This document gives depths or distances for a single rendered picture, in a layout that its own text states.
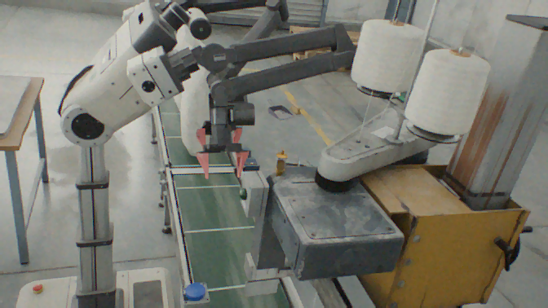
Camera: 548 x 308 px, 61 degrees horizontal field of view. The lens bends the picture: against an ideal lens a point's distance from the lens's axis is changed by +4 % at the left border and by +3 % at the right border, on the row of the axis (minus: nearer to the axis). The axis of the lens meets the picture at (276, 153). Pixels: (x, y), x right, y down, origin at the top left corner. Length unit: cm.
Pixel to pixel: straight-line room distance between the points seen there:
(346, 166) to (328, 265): 24
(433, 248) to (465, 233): 9
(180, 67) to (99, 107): 37
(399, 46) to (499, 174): 40
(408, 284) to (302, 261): 38
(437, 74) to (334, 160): 29
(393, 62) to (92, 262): 137
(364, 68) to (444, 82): 28
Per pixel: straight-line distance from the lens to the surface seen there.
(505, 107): 117
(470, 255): 128
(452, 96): 100
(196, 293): 146
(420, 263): 120
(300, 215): 98
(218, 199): 271
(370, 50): 120
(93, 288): 207
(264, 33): 164
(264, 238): 116
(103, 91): 148
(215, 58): 127
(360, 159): 109
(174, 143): 329
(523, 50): 115
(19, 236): 283
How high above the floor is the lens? 189
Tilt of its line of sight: 27 degrees down
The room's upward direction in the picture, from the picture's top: 9 degrees clockwise
